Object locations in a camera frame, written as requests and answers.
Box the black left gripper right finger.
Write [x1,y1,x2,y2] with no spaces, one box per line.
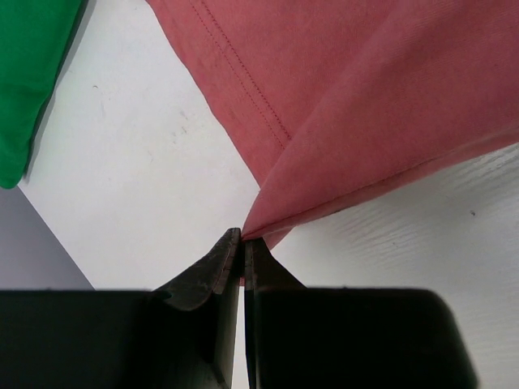
[244,239,478,388]

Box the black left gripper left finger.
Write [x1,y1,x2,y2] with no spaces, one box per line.
[1,229,241,388]

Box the salmon pink t-shirt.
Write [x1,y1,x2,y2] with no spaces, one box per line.
[151,1,518,245]

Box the green folded t-shirt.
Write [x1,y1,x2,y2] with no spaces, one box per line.
[1,0,87,189]

